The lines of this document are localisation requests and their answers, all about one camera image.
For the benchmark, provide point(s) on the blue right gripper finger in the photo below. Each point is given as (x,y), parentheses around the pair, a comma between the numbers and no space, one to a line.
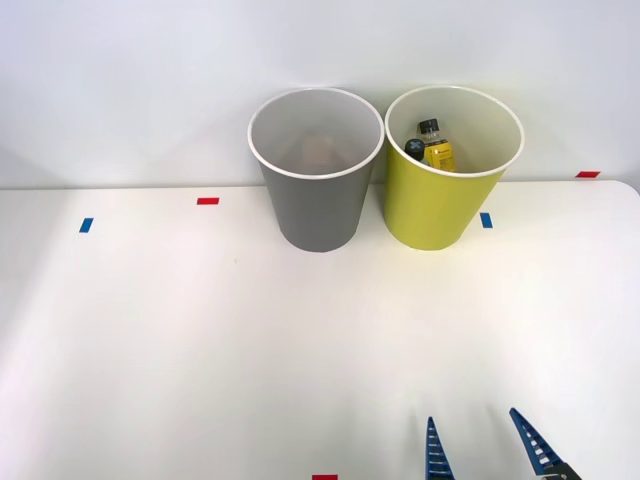
(537,447)
(436,452)

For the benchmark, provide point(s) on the yellow-green plastic waste bin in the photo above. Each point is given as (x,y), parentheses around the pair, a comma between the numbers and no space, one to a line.
(435,210)

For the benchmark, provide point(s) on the grey plastic waste bin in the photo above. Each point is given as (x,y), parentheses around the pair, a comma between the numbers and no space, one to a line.
(317,210)

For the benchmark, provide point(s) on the small bottle with yellow label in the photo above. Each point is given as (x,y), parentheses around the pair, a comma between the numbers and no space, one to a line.
(440,152)

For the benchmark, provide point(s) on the small bottle with crossed cap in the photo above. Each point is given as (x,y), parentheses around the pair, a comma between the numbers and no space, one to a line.
(414,148)

